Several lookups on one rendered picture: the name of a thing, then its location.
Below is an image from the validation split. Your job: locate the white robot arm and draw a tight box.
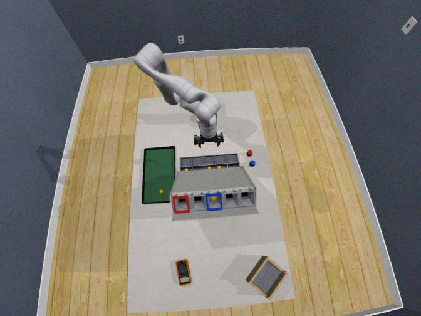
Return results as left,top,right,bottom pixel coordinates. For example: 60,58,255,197
133,43,221,139

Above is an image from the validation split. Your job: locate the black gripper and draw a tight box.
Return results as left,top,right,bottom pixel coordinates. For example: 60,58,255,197
194,132,224,148

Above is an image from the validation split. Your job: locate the orange digital multimeter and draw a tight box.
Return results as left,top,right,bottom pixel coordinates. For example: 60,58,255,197
175,259,192,286

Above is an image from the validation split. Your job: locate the wooden crate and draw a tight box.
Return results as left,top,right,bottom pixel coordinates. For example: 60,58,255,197
246,256,288,301

